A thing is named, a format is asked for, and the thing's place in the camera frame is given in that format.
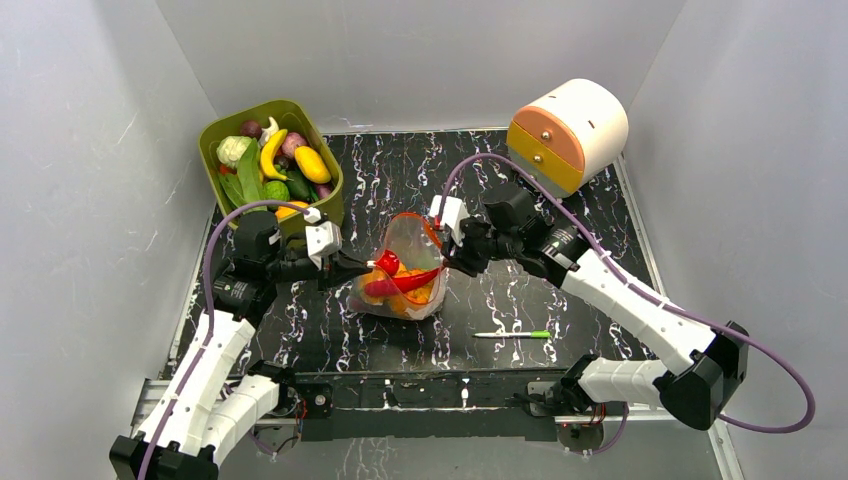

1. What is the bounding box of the clear zip bag orange zipper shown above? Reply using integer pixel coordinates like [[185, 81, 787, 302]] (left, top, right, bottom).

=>
[[347, 213, 447, 321]]

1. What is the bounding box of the red chili pepper toy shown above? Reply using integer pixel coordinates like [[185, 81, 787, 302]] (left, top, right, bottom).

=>
[[363, 268, 441, 297]]

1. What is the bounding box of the orange pineapple toy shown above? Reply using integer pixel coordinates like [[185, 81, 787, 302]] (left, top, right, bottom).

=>
[[364, 280, 441, 320]]

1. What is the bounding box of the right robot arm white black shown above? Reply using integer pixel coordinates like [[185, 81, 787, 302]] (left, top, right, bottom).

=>
[[429, 183, 748, 430]]

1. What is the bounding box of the orange yellow fruit toy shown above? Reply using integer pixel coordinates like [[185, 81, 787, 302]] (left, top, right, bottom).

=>
[[275, 201, 309, 221]]

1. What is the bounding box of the green leafy vegetable toy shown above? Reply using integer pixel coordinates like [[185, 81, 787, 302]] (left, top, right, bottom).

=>
[[218, 139, 263, 208]]

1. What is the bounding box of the bumpy green lime toy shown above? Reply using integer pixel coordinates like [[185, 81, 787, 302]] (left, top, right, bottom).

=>
[[263, 180, 291, 202]]

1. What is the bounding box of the dark green cucumber toy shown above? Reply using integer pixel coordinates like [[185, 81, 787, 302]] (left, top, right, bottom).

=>
[[284, 170, 312, 204]]

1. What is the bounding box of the yellow banana toy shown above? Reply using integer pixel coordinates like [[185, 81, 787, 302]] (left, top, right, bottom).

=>
[[259, 129, 288, 181]]

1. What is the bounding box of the small purple eggplant toy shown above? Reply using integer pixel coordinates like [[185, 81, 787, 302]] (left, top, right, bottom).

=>
[[313, 183, 334, 199]]

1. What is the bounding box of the white green cauliflower toy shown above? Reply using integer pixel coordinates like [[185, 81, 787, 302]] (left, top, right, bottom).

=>
[[216, 136, 254, 170]]

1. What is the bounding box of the yellow squash toy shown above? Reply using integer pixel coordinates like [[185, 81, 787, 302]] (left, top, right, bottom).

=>
[[294, 146, 332, 184]]

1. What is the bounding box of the pink purple onion toy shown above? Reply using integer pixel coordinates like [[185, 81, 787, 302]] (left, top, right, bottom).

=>
[[279, 131, 309, 159]]

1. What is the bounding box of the dark purple round fruit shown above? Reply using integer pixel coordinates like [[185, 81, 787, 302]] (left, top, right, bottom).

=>
[[239, 120, 263, 140]]

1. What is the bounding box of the white garlic toy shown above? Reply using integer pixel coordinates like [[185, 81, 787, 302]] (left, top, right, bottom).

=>
[[259, 116, 279, 147]]

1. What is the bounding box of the white orange yellow drawer box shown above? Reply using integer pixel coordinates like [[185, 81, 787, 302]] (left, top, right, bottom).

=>
[[506, 78, 629, 199]]

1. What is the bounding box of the green white pen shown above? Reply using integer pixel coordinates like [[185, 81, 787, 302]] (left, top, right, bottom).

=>
[[472, 331, 551, 340]]

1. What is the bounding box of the olive green plastic bin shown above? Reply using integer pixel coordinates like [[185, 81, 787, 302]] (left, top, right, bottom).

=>
[[197, 99, 346, 225]]

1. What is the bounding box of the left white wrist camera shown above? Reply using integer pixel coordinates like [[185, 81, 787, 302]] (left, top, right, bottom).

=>
[[304, 207, 342, 270]]

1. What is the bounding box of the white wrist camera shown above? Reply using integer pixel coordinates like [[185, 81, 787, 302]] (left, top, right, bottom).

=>
[[428, 195, 469, 246], [304, 207, 342, 270]]

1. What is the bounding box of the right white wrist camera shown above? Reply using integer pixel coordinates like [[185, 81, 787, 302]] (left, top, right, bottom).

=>
[[428, 195, 469, 246]]

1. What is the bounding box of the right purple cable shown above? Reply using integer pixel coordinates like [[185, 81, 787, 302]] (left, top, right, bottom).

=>
[[440, 153, 817, 435]]

